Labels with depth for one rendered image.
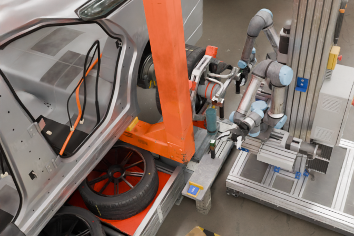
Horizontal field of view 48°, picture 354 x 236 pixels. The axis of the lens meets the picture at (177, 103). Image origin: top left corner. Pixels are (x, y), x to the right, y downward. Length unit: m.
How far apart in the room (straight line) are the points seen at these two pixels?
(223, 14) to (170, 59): 3.50
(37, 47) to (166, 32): 1.84
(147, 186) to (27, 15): 1.55
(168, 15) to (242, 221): 1.96
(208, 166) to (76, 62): 1.45
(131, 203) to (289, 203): 1.26
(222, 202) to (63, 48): 1.99
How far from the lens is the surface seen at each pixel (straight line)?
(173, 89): 2.62
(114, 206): 3.13
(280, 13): 5.91
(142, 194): 3.14
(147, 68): 3.47
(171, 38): 2.36
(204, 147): 3.77
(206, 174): 3.23
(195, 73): 3.08
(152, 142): 3.21
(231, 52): 5.14
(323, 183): 3.57
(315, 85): 2.81
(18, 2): 2.52
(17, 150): 2.43
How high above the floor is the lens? 3.06
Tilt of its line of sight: 43 degrees down
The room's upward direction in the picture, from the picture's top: 7 degrees counter-clockwise
